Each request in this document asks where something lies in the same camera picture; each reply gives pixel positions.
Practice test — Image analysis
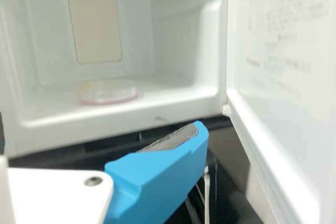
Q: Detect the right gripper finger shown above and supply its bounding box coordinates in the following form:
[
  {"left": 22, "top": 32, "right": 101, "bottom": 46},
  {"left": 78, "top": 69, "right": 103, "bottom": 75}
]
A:
[{"left": 103, "top": 120, "right": 210, "bottom": 224}]

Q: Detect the white incubator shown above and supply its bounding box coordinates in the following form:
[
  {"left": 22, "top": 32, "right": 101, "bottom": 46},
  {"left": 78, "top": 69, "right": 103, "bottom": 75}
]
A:
[{"left": 0, "top": 0, "right": 229, "bottom": 158}]

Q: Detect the incubator door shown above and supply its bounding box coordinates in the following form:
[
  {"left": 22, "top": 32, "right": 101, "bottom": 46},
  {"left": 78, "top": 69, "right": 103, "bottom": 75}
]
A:
[{"left": 224, "top": 0, "right": 336, "bottom": 224}]

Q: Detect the petri dish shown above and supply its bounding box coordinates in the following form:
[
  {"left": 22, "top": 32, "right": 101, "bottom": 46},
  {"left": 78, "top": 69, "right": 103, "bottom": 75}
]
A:
[{"left": 76, "top": 81, "right": 144, "bottom": 105}]

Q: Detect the white cable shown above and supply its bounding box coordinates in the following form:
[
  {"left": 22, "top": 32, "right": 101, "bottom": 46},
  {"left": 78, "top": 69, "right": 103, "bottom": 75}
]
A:
[{"left": 203, "top": 165, "right": 212, "bottom": 224}]

